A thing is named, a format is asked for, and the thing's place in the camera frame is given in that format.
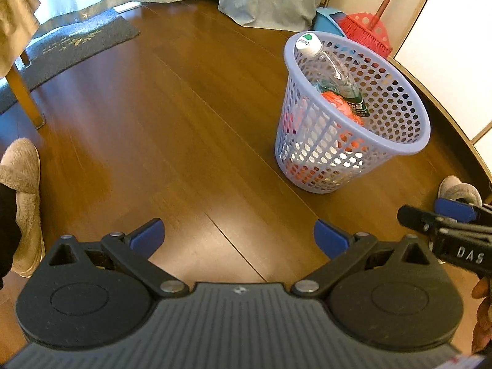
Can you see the person's black trouser leg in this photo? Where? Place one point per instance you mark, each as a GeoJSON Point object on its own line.
{"type": "Point", "coordinates": [7, 230]}

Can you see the grey door mat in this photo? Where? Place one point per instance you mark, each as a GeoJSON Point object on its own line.
{"type": "Point", "coordinates": [77, 42]}

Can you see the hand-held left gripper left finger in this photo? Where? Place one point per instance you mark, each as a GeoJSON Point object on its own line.
{"type": "Point", "coordinates": [148, 234]}

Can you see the clear plastic water bottle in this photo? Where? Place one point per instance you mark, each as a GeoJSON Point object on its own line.
{"type": "Point", "coordinates": [307, 42]}

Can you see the orange plastic bag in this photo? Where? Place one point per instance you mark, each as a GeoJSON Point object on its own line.
{"type": "Point", "coordinates": [334, 100]}

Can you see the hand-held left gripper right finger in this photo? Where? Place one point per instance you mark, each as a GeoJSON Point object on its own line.
{"type": "Point", "coordinates": [326, 238]}

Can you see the blue dustpan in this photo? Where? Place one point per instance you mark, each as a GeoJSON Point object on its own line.
{"type": "Point", "coordinates": [326, 17]}

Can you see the lavender plastic mesh basket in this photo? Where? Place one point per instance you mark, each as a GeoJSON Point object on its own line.
{"type": "Point", "coordinates": [413, 145]}

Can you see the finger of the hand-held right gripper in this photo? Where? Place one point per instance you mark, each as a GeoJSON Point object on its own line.
{"type": "Point", "coordinates": [453, 208]}
{"type": "Point", "coordinates": [415, 217]}

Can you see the red broom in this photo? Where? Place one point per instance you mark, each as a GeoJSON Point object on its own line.
{"type": "Point", "coordinates": [365, 30]}

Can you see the person's right hand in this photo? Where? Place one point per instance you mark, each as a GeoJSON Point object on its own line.
{"type": "Point", "coordinates": [483, 315]}

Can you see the beige fluffy slipper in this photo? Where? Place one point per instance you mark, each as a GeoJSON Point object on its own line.
{"type": "Point", "coordinates": [23, 203]}
{"type": "Point", "coordinates": [459, 192]}

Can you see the wooden chair leg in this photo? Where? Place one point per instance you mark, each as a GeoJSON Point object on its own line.
{"type": "Point", "coordinates": [25, 88]}

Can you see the white sliding door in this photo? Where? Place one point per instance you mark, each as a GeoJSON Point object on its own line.
{"type": "Point", "coordinates": [449, 46]}

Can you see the beige cloth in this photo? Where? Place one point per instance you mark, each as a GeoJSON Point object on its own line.
{"type": "Point", "coordinates": [15, 15]}

